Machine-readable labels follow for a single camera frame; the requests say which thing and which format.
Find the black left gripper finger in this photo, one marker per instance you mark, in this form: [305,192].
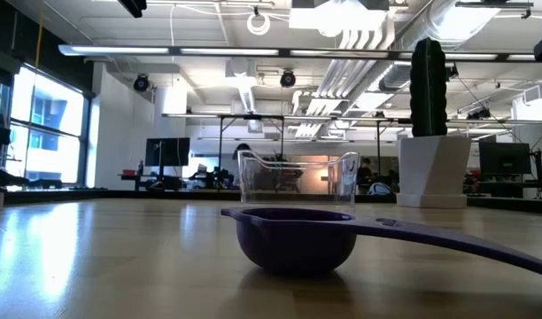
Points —
[133,6]

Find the purple measuring cup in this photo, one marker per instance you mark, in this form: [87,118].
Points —
[297,243]

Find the clear plastic basket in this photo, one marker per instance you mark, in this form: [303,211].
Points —
[342,177]

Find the black round ceiling spotlight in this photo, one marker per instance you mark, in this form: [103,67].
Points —
[288,79]
[141,83]

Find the overhead LED light bar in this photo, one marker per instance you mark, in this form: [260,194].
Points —
[231,52]

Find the black computer monitor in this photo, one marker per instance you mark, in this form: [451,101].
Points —
[505,158]
[167,152]

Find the dark green cactus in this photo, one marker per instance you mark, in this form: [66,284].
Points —
[428,88]

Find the small red box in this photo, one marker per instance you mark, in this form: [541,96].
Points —
[129,172]

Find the person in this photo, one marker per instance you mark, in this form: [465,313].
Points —
[365,173]
[242,147]

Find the white and black bag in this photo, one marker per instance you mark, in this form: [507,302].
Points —
[379,189]

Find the black tall rack frame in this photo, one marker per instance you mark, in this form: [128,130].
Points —
[220,142]

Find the black aluminium table frame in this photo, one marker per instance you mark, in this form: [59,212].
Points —
[120,194]

